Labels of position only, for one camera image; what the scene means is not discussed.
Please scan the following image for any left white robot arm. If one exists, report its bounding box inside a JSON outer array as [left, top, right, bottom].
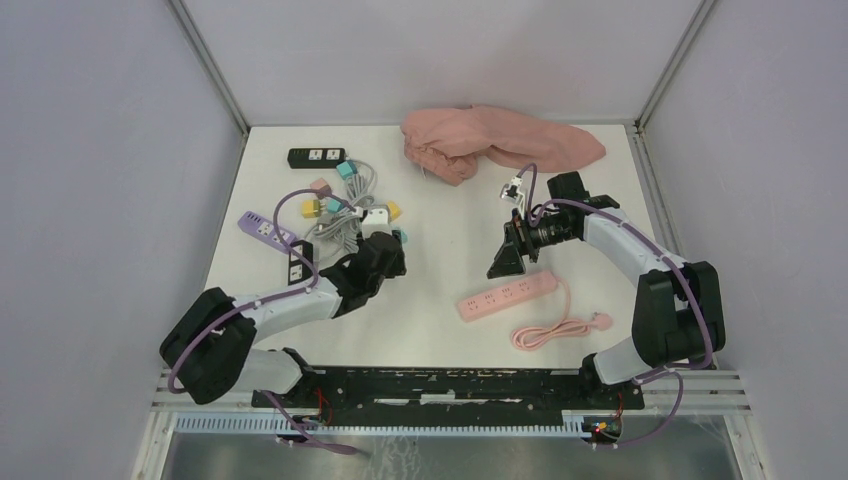
[[159, 230, 406, 407]]

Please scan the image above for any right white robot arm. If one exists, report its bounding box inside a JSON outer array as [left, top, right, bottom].
[[487, 172, 726, 408]]

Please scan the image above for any purple power strip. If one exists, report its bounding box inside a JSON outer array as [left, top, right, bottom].
[[237, 211, 298, 253]]

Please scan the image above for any yellow adapter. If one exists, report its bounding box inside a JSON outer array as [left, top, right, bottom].
[[300, 199, 324, 219], [386, 201, 403, 222]]

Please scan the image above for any teal plug adapter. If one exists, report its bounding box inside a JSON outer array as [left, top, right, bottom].
[[336, 160, 359, 181]]

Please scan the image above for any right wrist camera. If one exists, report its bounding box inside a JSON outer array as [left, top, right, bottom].
[[500, 176, 528, 209]]

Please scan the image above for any pink power strip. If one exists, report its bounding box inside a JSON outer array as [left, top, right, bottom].
[[456, 271, 559, 322]]

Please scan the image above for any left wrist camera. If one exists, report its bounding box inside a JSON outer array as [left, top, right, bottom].
[[354, 205, 392, 240]]

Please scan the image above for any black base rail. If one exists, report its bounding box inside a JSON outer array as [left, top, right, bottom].
[[277, 366, 645, 437]]

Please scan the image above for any grey cable of strip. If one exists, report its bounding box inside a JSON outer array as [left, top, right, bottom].
[[304, 185, 366, 260], [344, 157, 379, 210]]

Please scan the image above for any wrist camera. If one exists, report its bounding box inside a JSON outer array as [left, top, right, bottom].
[[354, 205, 392, 240], [500, 176, 528, 209]]

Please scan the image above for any grey cable of left strip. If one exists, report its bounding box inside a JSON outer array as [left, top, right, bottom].
[[344, 157, 379, 210]]

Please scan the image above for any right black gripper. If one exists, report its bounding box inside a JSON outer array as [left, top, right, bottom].
[[487, 208, 575, 278]]

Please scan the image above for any grey cable of back strip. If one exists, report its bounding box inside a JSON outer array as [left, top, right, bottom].
[[304, 185, 366, 260]]

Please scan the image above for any pink cloth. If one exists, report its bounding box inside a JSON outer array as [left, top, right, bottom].
[[400, 105, 607, 186]]

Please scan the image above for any black power strip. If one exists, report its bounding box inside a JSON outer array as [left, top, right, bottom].
[[287, 148, 347, 170], [287, 239, 314, 286]]

